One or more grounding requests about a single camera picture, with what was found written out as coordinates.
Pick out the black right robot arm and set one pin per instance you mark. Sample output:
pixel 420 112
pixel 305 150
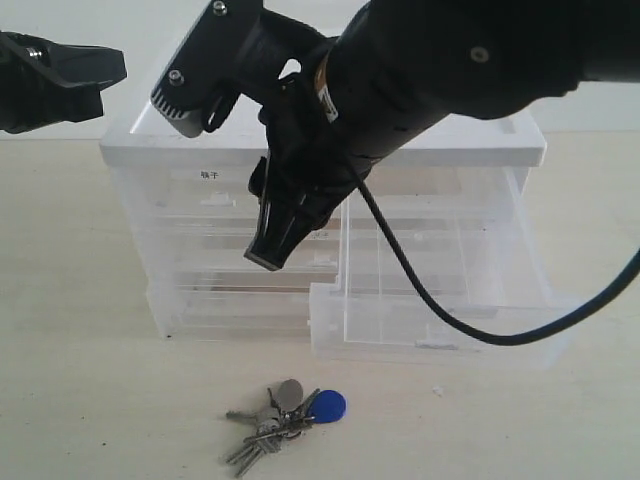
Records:
pixel 399 68

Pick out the clear plastic storage box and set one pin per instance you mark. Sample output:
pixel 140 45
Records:
pixel 208 255
pixel 205 315

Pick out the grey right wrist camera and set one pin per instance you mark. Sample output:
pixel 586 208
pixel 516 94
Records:
pixel 204 60

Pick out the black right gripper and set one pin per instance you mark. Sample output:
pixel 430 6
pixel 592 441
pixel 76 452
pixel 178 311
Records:
pixel 314 93

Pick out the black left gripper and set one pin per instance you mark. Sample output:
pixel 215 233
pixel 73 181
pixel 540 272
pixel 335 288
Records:
pixel 68 91

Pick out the key bunch with blue fob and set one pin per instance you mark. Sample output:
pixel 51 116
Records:
pixel 288 413

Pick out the white translucent drawer cabinet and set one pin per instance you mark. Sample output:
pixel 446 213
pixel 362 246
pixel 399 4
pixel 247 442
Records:
pixel 145 139

